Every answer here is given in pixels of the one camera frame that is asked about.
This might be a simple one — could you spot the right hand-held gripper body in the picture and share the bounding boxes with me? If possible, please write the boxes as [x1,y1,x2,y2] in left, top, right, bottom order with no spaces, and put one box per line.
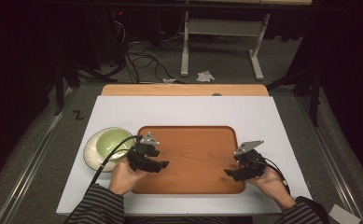
[233,139,268,181]

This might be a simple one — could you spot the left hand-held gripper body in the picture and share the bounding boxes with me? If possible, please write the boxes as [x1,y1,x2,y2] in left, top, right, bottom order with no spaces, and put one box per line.
[127,132,161,173]

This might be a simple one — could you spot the person's left hand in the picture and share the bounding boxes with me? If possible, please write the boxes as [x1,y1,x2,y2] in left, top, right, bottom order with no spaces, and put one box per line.
[108,158,149,197]

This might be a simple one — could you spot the brown wooden tray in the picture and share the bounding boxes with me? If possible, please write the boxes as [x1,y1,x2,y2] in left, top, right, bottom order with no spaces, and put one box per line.
[132,125,246,195]

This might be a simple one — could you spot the light green bowl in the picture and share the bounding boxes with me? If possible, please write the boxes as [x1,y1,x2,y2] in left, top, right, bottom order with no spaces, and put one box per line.
[82,126,137,173]

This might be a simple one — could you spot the white table mat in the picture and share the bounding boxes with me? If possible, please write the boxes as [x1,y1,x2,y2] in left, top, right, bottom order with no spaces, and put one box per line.
[55,95,314,217]

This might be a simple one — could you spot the light wooden table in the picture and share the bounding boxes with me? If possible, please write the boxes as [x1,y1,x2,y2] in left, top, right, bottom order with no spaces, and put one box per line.
[101,83,270,97]

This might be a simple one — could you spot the black metal stand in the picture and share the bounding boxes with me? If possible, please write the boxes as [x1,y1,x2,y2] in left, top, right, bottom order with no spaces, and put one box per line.
[265,65,324,128]

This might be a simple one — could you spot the large crumpled white paper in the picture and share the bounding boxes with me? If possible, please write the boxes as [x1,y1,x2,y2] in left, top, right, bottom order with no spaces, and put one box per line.
[196,70,216,83]

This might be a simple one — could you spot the flat white paper sheet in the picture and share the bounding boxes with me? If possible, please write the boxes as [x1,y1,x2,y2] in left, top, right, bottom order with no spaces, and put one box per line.
[328,203,362,224]

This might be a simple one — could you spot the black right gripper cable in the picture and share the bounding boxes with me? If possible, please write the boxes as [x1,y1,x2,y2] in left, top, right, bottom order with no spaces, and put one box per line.
[256,157,291,196]

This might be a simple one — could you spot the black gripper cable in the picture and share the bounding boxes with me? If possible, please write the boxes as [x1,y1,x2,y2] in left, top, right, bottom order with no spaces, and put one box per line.
[256,157,291,196]
[87,134,144,192]

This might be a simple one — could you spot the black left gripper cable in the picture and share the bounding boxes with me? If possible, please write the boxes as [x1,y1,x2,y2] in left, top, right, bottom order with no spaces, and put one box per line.
[87,134,144,192]

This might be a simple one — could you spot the metal floor rail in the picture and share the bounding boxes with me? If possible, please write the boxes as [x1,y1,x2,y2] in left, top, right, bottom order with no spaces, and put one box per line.
[0,87,75,224]
[295,95,363,224]

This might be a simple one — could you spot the black floor cables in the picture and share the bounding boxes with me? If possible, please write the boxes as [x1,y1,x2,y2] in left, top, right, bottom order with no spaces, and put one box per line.
[106,18,185,85]

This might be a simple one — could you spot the white metal desk frame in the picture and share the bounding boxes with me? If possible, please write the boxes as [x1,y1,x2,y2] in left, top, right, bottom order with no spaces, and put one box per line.
[180,10,272,81]

